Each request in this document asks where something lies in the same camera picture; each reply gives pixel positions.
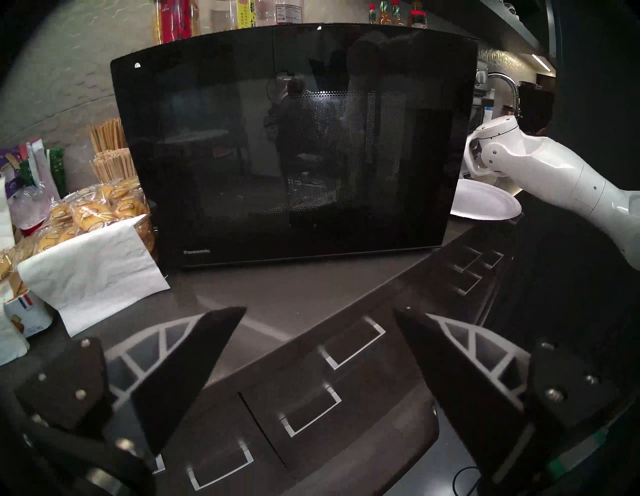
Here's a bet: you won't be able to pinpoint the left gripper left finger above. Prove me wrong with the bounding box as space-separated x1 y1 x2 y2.
15 306 248 458

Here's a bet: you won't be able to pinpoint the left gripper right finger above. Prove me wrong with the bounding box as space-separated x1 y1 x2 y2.
392 306 621 496

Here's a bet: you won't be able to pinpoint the white round plate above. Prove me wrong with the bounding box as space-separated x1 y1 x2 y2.
450 178 523 221

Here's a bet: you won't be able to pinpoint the black glass microwave door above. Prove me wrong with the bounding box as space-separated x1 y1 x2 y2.
110 22 480 273

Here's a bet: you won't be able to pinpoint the dark wood drawer front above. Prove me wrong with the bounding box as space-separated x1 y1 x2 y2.
155 400 296 496
440 240 488 281
450 265 491 303
300 295 431 396
240 360 441 483

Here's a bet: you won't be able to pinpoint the white box French flag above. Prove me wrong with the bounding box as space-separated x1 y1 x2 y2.
2 287 55 338

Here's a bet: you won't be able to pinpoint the wrapped pastry heap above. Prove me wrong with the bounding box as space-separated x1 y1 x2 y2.
0 177 157 296

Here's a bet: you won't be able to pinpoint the wooden stirrer bundle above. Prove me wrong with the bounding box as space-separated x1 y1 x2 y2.
87 117 128 153
91 147 138 183

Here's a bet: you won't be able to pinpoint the clear plastic cutlery bundle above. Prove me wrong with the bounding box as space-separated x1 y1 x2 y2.
10 185 53 231

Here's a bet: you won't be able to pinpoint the green sachets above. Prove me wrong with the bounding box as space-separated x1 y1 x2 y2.
47 147 68 198

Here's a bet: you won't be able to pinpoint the white pink sachets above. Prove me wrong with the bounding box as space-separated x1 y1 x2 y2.
17 139 53 193

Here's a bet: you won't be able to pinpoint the chrome sink faucet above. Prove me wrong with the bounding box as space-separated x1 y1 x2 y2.
487 72 522 118

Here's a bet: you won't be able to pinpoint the snack jar red label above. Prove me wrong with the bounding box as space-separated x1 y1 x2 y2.
152 0 193 46

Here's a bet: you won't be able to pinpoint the clear jar red lid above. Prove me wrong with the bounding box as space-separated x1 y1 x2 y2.
272 0 306 26

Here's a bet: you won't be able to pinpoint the dark open wall shelf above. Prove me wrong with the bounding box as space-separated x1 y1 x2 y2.
475 0 558 66

